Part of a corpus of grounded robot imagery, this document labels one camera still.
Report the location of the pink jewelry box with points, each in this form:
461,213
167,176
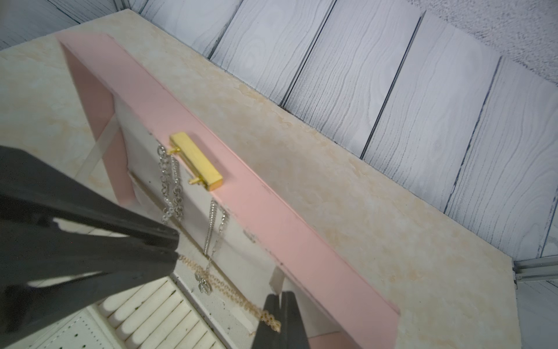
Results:
87,108

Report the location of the right aluminium frame post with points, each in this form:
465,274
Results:
536,270

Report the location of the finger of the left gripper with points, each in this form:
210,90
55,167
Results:
31,189
48,274

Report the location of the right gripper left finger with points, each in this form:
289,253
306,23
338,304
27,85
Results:
268,331

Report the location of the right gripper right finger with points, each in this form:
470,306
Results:
293,334

